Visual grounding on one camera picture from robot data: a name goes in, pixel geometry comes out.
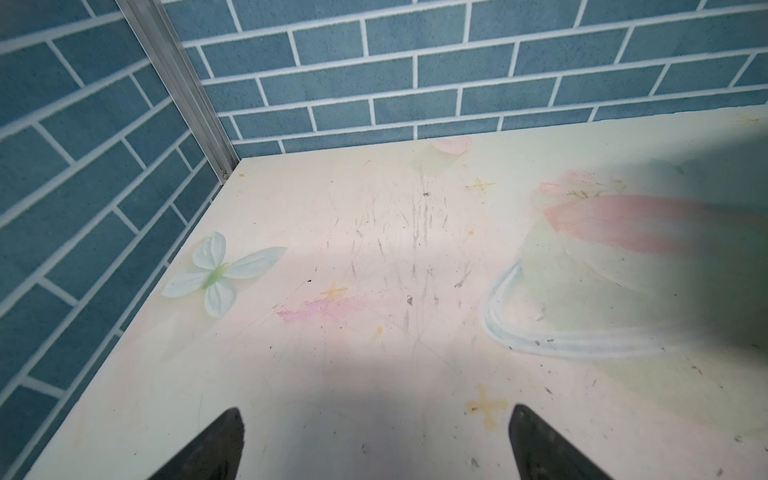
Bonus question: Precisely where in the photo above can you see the aluminium left corner post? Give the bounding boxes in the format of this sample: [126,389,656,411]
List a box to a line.
[117,0,239,184]

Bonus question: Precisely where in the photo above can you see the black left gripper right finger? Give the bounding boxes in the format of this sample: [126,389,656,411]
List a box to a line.
[508,404,611,480]

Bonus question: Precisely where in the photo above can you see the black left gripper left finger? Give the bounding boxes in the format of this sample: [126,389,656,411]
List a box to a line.
[150,407,245,480]

